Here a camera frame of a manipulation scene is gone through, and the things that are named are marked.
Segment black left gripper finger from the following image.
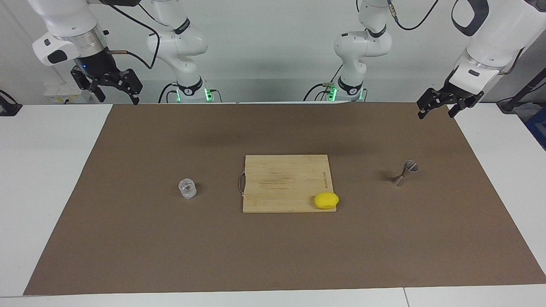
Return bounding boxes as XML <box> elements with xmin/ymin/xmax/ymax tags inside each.
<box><xmin>417</xmin><ymin>87</ymin><xmax>448</xmax><ymax>120</ymax></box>
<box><xmin>448</xmin><ymin>95</ymin><xmax>482</xmax><ymax>119</ymax></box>

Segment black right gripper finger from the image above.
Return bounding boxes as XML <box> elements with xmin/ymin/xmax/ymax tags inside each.
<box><xmin>112</xmin><ymin>68</ymin><xmax>143</xmax><ymax>105</ymax></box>
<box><xmin>70</xmin><ymin>68</ymin><xmax>106</xmax><ymax>103</ymax></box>

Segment metal double jigger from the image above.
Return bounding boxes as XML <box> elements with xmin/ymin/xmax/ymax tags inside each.
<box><xmin>392</xmin><ymin>160</ymin><xmax>418</xmax><ymax>187</ymax></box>

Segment small clear glass cup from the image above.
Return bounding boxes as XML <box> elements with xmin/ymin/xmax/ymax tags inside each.
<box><xmin>178</xmin><ymin>179</ymin><xmax>197</xmax><ymax>199</ymax></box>

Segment black stand with pole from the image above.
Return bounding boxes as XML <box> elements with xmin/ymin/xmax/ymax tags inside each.
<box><xmin>497</xmin><ymin>68</ymin><xmax>546</xmax><ymax>113</ymax></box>

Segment crumpled clear plastic bag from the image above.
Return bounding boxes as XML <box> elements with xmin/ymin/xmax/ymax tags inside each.
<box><xmin>514</xmin><ymin>102</ymin><xmax>540</xmax><ymax>122</ymax></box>

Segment blue crate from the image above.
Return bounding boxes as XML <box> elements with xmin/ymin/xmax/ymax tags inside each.
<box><xmin>524</xmin><ymin>107</ymin><xmax>546</xmax><ymax>151</ymax></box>

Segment yellow lemon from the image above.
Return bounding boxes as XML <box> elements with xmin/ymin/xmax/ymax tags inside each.
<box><xmin>314</xmin><ymin>192</ymin><xmax>340</xmax><ymax>210</ymax></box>

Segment brown table mat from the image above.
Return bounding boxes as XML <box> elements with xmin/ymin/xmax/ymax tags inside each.
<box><xmin>23</xmin><ymin>101</ymin><xmax>546</xmax><ymax>295</ymax></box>

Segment wooden cutting board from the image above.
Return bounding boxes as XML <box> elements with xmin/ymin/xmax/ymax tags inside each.
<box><xmin>238</xmin><ymin>154</ymin><xmax>337</xmax><ymax>214</ymax></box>

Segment white wall socket box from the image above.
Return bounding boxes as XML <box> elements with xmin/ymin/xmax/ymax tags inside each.
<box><xmin>44</xmin><ymin>83</ymin><xmax>92</xmax><ymax>104</ymax></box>

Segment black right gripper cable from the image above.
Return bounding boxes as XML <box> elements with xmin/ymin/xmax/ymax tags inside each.
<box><xmin>105</xmin><ymin>2</ymin><xmax>161</xmax><ymax>70</ymax></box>

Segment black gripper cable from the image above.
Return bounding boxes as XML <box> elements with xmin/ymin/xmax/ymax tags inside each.
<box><xmin>386</xmin><ymin>0</ymin><xmax>526</xmax><ymax>76</ymax></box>
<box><xmin>105</xmin><ymin>2</ymin><xmax>161</xmax><ymax>70</ymax></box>

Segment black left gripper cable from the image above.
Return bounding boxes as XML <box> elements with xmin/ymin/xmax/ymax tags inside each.
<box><xmin>386</xmin><ymin>0</ymin><xmax>526</xmax><ymax>76</ymax></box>

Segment black clamp mount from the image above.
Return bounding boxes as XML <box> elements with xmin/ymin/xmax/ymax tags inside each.
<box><xmin>0</xmin><ymin>90</ymin><xmax>23</xmax><ymax>116</ymax></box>

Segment thin black base cable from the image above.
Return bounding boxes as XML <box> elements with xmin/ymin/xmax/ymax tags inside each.
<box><xmin>326</xmin><ymin>63</ymin><xmax>344</xmax><ymax>86</ymax></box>

